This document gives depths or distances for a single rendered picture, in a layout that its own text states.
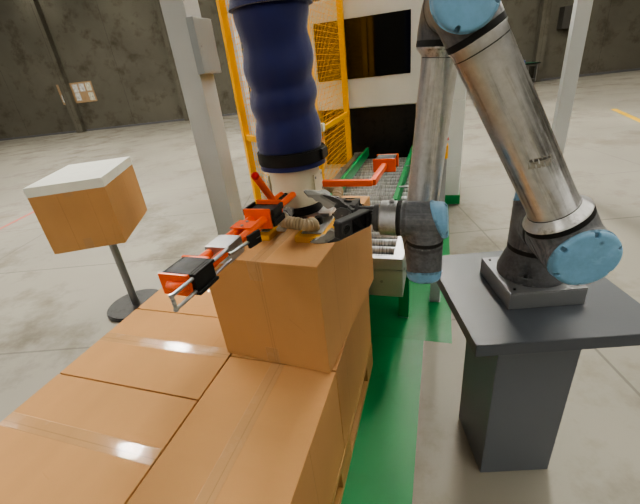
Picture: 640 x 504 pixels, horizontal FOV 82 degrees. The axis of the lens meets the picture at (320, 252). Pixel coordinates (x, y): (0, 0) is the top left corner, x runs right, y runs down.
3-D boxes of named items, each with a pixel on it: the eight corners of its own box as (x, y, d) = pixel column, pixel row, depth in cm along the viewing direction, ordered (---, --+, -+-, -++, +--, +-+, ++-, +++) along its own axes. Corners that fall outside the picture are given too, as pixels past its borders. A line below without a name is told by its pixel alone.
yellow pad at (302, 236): (327, 205, 146) (326, 193, 143) (351, 205, 142) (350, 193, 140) (295, 242, 118) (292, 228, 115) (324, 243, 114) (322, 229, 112)
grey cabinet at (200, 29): (215, 73, 241) (204, 19, 227) (222, 72, 239) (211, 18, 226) (198, 74, 224) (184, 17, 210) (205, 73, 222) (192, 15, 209)
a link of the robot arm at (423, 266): (437, 265, 104) (439, 226, 99) (444, 288, 94) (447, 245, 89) (403, 267, 106) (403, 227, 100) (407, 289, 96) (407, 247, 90)
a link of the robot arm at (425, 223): (447, 247, 88) (449, 208, 83) (395, 244, 92) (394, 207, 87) (448, 231, 95) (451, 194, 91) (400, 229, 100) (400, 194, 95)
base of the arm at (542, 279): (538, 252, 123) (543, 225, 118) (582, 281, 106) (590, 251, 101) (484, 261, 121) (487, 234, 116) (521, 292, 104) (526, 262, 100)
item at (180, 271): (189, 273, 84) (183, 254, 81) (216, 276, 81) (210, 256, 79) (164, 294, 77) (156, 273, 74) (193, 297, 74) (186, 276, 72)
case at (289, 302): (295, 271, 182) (283, 194, 165) (373, 279, 168) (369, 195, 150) (227, 352, 133) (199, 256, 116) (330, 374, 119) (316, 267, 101)
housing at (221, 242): (223, 249, 94) (219, 233, 92) (246, 251, 92) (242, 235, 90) (207, 262, 88) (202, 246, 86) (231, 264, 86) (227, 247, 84)
